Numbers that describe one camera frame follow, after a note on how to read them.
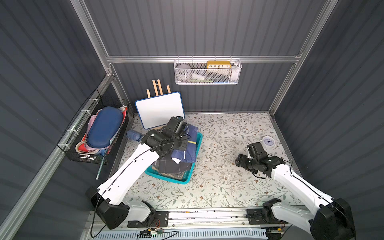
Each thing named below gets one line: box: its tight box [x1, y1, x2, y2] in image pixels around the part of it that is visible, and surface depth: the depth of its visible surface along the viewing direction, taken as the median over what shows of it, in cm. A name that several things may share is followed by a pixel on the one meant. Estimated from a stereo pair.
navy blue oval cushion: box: [86, 106, 124, 149], surface depth 68 cm
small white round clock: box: [262, 136, 276, 148], surface depth 101 cm
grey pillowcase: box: [152, 168, 186, 180], surface depth 86 cm
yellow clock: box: [206, 60, 232, 69], surface depth 90 cm
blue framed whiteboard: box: [134, 91, 185, 130], surface depth 97 cm
